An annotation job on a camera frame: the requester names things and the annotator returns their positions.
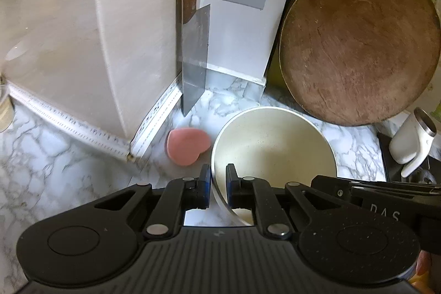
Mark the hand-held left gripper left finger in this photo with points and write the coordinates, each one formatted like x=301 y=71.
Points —
x=205 y=182

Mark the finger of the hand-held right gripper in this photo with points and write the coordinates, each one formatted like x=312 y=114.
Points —
x=334 y=189

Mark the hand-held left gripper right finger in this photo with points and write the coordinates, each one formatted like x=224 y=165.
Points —
x=230 y=183

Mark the cream bowl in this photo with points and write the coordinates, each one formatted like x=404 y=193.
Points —
x=275 y=149

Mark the person's right hand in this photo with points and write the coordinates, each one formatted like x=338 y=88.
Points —
x=424 y=268

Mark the pink heart-shaped small dish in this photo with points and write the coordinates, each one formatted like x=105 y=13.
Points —
x=187 y=146

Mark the black gas stove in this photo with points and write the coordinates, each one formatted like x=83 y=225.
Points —
x=389 y=163

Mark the white cup with steel rim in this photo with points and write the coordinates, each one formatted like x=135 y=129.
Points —
x=411 y=139

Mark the white patterned edge strip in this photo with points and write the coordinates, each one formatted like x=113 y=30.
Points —
x=86 y=132

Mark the round wooden cutting board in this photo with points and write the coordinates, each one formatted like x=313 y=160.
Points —
x=358 y=46

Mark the white vented appliance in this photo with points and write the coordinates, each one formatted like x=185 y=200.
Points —
x=241 y=22

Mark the beige round object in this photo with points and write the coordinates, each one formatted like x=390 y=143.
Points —
x=5 y=111

